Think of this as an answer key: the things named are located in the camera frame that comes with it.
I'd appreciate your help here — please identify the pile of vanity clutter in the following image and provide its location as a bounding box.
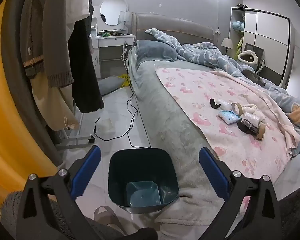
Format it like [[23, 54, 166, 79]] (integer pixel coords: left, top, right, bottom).
[[98, 31, 125, 37]]

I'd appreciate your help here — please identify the pale paper tape roll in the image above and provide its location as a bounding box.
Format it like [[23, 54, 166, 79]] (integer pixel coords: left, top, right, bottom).
[[230, 102, 243, 114]]

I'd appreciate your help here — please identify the beige slipper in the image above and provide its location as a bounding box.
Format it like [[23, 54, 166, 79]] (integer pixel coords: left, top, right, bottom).
[[94, 206, 123, 230]]

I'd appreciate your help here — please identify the flower-shaped pet bed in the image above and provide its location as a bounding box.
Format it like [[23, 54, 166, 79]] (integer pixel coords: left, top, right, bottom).
[[236, 50, 259, 67]]

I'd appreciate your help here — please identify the dark grey plush object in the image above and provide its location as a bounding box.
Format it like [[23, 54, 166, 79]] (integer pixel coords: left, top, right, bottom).
[[242, 69, 267, 85]]

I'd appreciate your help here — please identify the clear bubble wrap bundle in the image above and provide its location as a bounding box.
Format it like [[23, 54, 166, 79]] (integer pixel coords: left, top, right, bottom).
[[244, 112, 258, 124]]

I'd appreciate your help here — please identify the white shirt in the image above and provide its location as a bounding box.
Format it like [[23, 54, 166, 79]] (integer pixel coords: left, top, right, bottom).
[[46, 0, 90, 34]]

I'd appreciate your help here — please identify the bedside table lamp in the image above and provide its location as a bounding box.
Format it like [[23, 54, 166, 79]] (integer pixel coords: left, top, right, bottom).
[[221, 37, 232, 55]]

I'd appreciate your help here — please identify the yellow plastic bag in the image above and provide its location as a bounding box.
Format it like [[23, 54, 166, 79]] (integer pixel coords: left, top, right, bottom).
[[119, 73, 132, 87]]

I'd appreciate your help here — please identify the black packet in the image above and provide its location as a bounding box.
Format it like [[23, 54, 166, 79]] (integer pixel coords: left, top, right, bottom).
[[237, 119, 259, 136]]

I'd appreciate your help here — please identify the blue-grey pillow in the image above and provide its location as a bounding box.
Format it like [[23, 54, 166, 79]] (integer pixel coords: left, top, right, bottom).
[[135, 40, 178, 62]]

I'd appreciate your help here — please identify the clothes rack base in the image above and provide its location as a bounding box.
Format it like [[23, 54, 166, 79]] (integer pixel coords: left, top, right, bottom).
[[55, 112, 95, 150]]

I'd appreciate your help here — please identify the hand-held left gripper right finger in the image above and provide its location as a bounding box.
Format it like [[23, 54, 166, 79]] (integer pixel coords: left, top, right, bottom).
[[199, 147, 282, 240]]

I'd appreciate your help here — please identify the grey floor cushion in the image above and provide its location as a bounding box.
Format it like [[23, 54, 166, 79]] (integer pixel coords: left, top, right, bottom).
[[98, 75, 127, 96]]

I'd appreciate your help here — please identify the grey upholstered headboard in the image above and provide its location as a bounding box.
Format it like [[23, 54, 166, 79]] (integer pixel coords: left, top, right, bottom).
[[132, 12, 214, 44]]

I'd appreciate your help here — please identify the blue white tissue packet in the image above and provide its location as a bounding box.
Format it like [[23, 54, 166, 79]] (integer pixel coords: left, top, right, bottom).
[[218, 110, 241, 125]]

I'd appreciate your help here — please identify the black cable with loose plug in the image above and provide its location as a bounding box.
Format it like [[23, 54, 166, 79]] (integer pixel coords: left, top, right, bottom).
[[93, 117, 138, 142]]

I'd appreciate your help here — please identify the dark fluffy rug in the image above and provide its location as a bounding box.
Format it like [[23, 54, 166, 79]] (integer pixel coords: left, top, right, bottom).
[[277, 187, 300, 230]]

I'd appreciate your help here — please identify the white wardrobe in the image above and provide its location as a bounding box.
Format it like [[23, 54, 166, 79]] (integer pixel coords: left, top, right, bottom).
[[230, 7, 297, 87]]

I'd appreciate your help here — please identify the black chair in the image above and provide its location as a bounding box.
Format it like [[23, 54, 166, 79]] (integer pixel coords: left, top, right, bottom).
[[242, 43, 265, 73]]

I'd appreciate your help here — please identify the dark teal trash bin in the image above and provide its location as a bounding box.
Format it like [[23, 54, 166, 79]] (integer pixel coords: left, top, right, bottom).
[[108, 148, 179, 214]]

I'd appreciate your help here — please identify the pink printed blanket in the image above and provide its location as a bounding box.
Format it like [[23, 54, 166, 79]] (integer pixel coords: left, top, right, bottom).
[[154, 64, 300, 210]]

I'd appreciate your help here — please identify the grey-green plush bedspread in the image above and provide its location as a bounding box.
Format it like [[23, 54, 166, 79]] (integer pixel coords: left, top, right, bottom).
[[127, 40, 253, 240]]

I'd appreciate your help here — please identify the blue patterned duvet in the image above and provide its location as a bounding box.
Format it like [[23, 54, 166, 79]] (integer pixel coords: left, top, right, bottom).
[[145, 27, 300, 155]]

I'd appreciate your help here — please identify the white vanity table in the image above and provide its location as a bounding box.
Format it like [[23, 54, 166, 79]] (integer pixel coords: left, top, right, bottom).
[[91, 34, 135, 80]]

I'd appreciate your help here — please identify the brown knit cardigan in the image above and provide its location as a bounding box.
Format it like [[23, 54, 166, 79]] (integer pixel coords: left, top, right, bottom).
[[21, 0, 75, 88]]

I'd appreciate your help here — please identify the round wall mirror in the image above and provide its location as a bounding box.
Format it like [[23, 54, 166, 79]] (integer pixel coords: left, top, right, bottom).
[[99, 0, 127, 27]]

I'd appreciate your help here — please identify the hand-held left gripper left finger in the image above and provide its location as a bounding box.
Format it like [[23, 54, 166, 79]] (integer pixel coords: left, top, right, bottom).
[[16, 145, 127, 240]]

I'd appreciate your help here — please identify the brown tape roll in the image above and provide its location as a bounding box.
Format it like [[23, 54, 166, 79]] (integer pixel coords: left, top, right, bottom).
[[255, 124, 267, 140]]

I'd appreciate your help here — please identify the beige coat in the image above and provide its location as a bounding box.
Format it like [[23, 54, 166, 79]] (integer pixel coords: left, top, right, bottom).
[[27, 76, 80, 132]]

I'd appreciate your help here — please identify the grey fluffy cloth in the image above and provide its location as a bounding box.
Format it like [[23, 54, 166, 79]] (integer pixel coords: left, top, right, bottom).
[[1, 192, 123, 240]]

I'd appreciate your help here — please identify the long black charging cable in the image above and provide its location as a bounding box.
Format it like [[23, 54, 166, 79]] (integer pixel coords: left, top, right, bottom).
[[121, 45, 152, 148]]

